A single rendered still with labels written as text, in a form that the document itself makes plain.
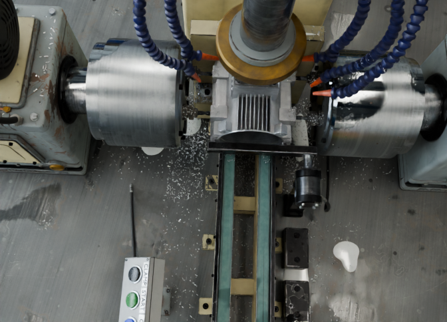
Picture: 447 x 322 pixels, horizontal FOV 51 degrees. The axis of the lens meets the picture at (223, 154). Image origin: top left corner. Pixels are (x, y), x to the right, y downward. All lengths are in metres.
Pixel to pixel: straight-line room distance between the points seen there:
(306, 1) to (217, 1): 0.21
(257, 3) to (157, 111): 0.34
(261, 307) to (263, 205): 0.24
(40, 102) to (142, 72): 0.22
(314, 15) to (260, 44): 0.36
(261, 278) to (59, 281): 0.52
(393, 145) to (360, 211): 0.30
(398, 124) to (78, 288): 0.87
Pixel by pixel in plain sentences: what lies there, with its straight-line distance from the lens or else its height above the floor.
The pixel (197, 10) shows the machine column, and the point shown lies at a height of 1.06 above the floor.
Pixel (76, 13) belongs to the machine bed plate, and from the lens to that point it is 1.57.
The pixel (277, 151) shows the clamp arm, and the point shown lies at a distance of 1.09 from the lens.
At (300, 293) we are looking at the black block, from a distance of 1.22.
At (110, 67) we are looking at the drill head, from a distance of 1.03.
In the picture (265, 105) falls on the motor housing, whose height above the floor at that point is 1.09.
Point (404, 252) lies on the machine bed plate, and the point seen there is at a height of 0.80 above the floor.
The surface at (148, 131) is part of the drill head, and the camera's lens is 1.04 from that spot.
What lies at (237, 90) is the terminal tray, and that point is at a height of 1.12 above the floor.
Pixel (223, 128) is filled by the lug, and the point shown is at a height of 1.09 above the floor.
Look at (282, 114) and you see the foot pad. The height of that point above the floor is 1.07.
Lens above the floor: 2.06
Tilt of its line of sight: 72 degrees down
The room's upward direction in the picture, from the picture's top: 5 degrees clockwise
